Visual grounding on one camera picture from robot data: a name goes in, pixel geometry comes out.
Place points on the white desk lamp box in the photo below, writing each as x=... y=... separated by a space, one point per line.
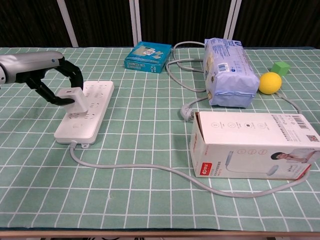
x=250 y=145

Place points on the white power strip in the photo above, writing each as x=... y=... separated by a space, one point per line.
x=77 y=130

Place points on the yellow ball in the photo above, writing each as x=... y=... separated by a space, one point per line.
x=270 y=83

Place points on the green cube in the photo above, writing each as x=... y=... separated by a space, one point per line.
x=280 y=68

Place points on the teal cardboard box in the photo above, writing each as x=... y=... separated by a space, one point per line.
x=147 y=56

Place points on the light blue tissue pack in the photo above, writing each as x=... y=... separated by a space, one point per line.
x=230 y=75

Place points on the green grid tablecloth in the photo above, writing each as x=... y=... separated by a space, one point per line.
x=140 y=125

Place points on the small white adapter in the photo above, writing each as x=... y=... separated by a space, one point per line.
x=76 y=106

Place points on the black folding partition screen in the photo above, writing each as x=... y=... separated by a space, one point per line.
x=105 y=22

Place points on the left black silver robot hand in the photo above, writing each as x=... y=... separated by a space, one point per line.
x=30 y=63

